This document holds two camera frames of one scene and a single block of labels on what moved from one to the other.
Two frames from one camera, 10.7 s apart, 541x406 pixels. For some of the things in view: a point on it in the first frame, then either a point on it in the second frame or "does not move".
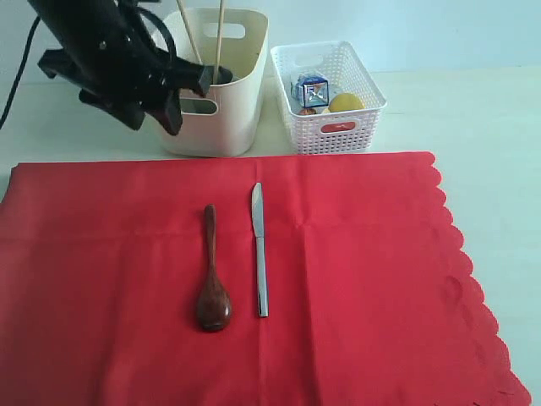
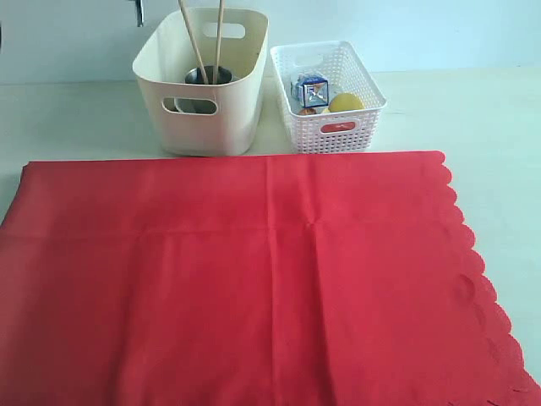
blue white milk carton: [309, 90] does not move
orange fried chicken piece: [307, 111] does not move
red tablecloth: [368, 304] does not move
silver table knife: [258, 221] to [139, 13]
